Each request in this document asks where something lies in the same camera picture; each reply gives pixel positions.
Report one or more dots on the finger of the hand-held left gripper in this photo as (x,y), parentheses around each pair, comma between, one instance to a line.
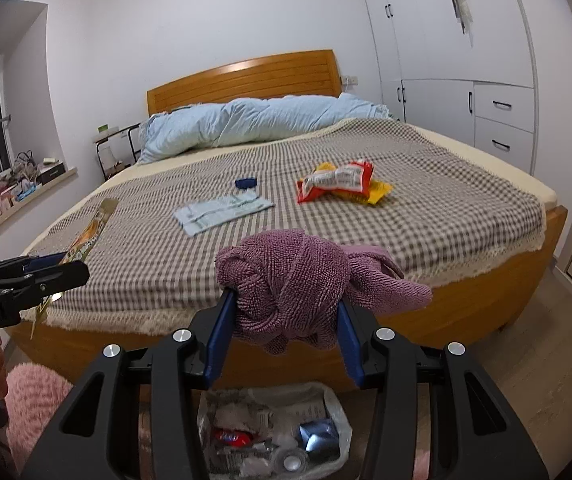
(61,277)
(46,261)

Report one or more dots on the wooden windowsill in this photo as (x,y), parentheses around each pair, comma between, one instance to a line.
(61,177)

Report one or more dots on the yellow snack bag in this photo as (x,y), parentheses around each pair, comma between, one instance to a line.
(378,191)

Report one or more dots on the dark blue box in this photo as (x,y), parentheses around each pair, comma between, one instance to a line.
(318,437)

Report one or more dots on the white hanging cloth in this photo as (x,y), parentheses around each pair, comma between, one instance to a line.
(461,5)

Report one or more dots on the white plastic bag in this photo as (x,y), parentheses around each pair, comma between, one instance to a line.
(266,400)

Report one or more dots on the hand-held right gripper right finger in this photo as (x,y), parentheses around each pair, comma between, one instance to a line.
(351,345)

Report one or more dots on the clear plastic bottle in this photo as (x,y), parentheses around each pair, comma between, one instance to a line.
(288,460)

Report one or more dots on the orange-red snack wrapper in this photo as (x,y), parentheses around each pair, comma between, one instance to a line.
(336,180)

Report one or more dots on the black flat box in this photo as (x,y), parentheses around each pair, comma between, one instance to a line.
(51,174)

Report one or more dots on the red cookie snack bag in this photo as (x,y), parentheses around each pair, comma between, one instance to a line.
(231,437)

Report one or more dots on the gold snack packet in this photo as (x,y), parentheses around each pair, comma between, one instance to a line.
(91,230)

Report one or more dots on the person's left leg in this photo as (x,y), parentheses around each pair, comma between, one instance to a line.
(36,400)

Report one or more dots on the blue bottle cap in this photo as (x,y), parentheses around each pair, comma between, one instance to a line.
(246,183)

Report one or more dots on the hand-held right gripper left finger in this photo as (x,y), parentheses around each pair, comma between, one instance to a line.
(218,340)

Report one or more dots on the white wardrobe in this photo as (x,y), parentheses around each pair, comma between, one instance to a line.
(416,35)

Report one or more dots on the white wall socket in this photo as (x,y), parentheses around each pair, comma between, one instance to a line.
(349,80)

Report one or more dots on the white paper leaflet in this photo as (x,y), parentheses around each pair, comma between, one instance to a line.
(216,212)

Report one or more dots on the black metal side table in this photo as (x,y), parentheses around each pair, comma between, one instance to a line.
(116,132)

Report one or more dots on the light blue duvet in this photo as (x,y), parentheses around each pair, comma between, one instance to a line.
(246,125)

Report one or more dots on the purple towel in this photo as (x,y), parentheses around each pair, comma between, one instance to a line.
(286,280)

